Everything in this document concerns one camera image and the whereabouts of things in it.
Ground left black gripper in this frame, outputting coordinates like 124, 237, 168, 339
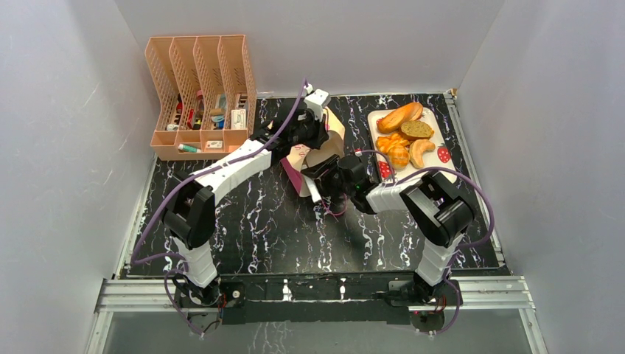
290, 111, 329, 153

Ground pink and tan paper bag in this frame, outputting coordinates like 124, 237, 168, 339
280, 108, 346, 201

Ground metal tongs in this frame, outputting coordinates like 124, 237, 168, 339
304, 176, 322, 203

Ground orange braided fake bread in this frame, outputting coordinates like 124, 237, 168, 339
375, 133, 411, 154

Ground round orange fake bun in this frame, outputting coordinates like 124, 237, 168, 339
387, 145, 410, 170

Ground long orange fake baguette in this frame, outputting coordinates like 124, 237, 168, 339
377, 102, 423, 134

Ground tan fake croissant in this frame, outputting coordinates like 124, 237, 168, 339
408, 139, 436, 169

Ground brown fake bread slice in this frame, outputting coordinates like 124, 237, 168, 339
399, 120, 434, 140

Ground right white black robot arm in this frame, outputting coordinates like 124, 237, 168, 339
301, 155, 475, 306

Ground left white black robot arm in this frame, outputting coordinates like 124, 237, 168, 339
161, 108, 329, 307

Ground small white box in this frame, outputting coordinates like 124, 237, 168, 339
231, 108, 247, 130

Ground white strawberry print tray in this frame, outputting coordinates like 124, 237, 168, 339
367, 107, 455, 181

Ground peach plastic file organizer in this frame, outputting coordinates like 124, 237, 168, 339
144, 35, 257, 161

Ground red bottle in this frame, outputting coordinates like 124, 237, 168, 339
196, 89, 204, 111

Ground green white tube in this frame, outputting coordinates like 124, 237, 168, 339
178, 143, 201, 153

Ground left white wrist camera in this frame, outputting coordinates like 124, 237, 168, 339
304, 89, 330, 122

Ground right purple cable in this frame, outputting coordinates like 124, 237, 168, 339
358, 149, 496, 336

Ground purple cable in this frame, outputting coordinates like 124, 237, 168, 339
130, 79, 310, 337
358, 149, 496, 336

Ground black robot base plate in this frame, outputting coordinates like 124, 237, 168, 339
170, 271, 464, 329

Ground aluminium frame rail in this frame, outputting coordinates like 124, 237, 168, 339
86, 275, 548, 353

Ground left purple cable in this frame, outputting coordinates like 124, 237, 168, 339
130, 79, 310, 337

